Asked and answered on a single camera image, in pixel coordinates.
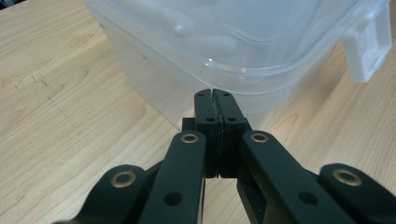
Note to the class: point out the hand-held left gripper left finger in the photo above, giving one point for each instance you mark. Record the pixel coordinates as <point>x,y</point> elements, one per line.
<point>207,124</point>

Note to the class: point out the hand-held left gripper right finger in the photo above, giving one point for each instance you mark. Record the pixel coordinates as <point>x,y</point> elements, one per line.
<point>230,124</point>

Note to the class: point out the clear plastic storage box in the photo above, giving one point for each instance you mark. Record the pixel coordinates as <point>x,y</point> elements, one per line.
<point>249,46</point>

